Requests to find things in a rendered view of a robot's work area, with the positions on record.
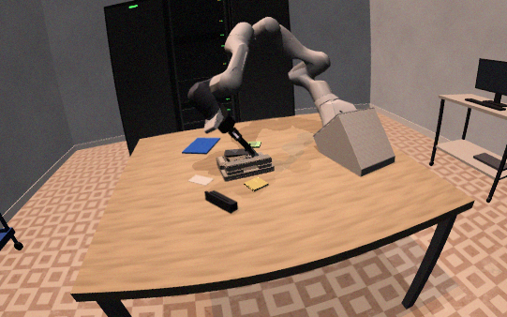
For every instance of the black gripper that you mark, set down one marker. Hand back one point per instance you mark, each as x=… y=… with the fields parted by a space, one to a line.
x=228 y=126

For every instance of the beige paper note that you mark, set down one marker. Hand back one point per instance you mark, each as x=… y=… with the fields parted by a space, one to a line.
x=202 y=180

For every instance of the blue flat rectangular pad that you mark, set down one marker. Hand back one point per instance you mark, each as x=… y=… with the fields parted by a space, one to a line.
x=201 y=146

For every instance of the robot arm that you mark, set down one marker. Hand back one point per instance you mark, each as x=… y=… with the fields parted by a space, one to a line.
x=205 y=96

